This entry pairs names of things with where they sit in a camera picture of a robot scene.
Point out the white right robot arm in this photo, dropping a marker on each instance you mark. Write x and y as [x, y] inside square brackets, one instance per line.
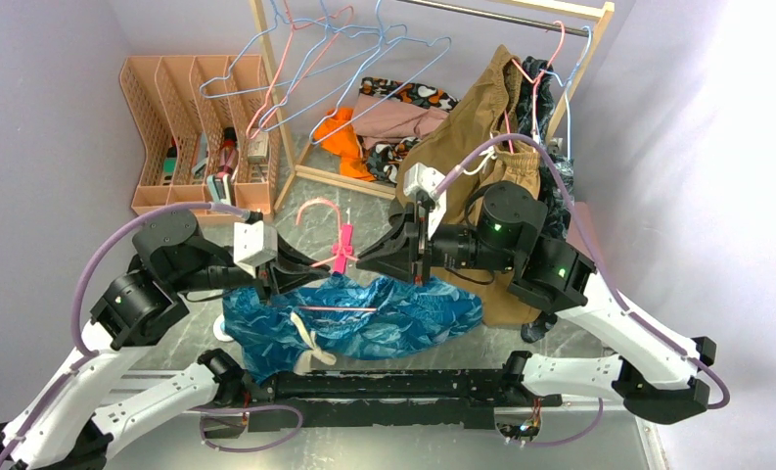
[654, 373]

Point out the pink plastic clip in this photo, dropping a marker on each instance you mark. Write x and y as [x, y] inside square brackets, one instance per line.
[343, 251]

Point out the blue leaf-print shorts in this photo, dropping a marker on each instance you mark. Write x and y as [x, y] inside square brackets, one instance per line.
[386, 319]

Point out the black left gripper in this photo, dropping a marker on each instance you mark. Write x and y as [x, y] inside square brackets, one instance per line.
[270, 277]

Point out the wooden clothes rack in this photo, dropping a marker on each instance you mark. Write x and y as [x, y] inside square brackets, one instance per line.
[574, 19]

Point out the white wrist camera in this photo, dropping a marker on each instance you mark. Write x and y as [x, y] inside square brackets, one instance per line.
[420, 184]
[254, 244]

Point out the pink folded garment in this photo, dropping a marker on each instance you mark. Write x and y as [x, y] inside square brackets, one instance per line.
[390, 120]

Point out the peach plastic desk organizer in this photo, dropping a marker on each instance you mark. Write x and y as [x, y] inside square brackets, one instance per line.
[192, 113]

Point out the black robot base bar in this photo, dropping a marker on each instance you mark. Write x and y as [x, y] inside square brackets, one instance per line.
[360, 398]

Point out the brown hanging shorts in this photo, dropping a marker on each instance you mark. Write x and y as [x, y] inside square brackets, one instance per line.
[483, 112]

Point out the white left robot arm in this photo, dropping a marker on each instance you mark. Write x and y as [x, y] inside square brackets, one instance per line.
[129, 295]

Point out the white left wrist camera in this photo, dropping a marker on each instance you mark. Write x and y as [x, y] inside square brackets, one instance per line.
[254, 244]

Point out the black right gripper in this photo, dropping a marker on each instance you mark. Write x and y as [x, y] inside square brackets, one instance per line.
[396, 253]

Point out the black orange patterned garment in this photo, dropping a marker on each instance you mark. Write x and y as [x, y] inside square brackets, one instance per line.
[383, 157]

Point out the blue wire hanger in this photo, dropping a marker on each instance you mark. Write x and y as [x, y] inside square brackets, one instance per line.
[271, 15]

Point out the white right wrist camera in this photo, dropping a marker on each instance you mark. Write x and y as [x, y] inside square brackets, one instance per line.
[420, 184]

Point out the toothbrush blister pack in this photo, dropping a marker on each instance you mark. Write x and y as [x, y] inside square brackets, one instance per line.
[218, 329]

